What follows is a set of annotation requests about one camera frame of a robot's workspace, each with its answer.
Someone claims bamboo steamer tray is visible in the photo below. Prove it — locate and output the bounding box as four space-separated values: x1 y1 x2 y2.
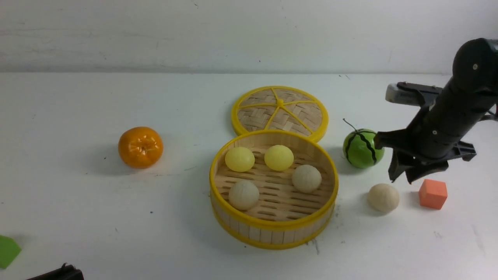
209 130 338 250

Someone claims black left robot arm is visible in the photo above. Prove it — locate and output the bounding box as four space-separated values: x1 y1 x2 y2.
29 263 84 280

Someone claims white bun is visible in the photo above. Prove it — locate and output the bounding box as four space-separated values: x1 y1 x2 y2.
367 183 400 214
229 180 260 211
291 164 322 194

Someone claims orange toy tangerine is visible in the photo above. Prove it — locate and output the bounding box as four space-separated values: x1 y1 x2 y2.
118 126 164 169

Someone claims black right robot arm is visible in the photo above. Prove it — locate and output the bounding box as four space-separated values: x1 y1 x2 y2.
374 38 498 183

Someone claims yellow bun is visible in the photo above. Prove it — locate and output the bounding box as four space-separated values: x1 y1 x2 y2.
224 147 256 172
264 145 294 172

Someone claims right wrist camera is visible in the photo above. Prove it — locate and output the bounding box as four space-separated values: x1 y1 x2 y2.
385 82 443 107

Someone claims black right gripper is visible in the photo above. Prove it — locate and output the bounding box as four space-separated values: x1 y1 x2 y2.
374 87 477 184

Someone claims green toy watermelon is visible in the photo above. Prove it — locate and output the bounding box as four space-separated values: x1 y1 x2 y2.
342 119 385 170

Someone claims bamboo steamer lid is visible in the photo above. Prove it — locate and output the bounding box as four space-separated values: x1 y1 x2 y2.
230 86 329 142

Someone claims green foam cube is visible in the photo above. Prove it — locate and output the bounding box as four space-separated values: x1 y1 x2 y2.
0 235 22 269

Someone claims orange foam cube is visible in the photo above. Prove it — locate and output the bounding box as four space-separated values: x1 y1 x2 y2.
418 179 448 210

